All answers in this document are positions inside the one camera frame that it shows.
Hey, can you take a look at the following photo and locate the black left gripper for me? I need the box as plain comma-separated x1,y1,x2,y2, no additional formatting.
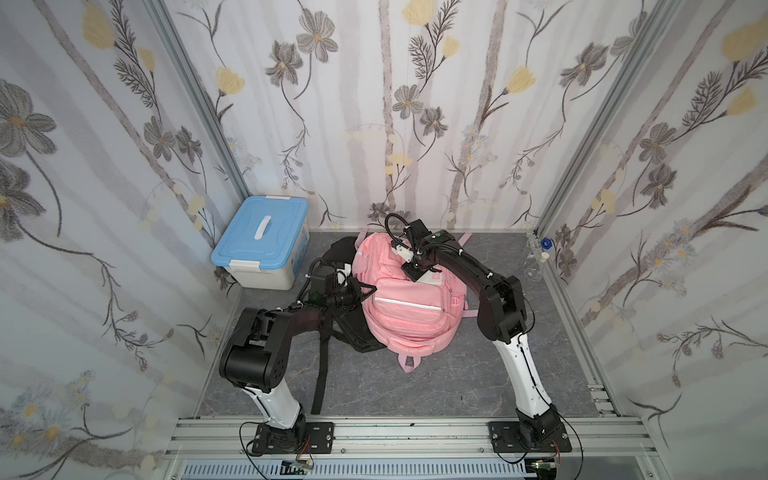
324,277,375,311

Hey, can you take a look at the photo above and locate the black backpack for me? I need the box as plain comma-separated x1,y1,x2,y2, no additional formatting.
301,236,384,415

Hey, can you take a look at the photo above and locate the pink backpack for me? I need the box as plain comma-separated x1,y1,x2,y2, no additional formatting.
351,229,477,373

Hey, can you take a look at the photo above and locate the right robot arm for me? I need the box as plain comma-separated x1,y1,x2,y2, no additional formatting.
392,222,571,452

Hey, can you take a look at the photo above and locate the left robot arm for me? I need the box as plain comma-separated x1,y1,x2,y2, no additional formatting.
219,279,385,455

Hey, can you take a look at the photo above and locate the white box with blue lid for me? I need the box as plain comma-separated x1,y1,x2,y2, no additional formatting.
210,196,309,290

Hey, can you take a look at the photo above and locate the clear bottle with blue cap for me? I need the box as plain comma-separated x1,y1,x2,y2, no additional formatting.
524,232,553,281

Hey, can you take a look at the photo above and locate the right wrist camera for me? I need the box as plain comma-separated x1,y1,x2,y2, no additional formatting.
383,213,432,262

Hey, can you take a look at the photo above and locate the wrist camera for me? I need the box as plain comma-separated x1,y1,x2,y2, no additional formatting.
306,258,351,299
383,213,432,262

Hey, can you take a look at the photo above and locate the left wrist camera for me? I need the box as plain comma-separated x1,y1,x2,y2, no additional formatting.
306,258,351,299

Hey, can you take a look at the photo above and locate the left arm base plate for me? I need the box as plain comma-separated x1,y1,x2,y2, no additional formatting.
245,422,335,456

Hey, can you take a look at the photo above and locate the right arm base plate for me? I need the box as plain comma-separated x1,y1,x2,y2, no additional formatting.
487,421,573,454

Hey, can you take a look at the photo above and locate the aluminium frame rail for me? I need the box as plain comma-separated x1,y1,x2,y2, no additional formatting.
163,416,671,479

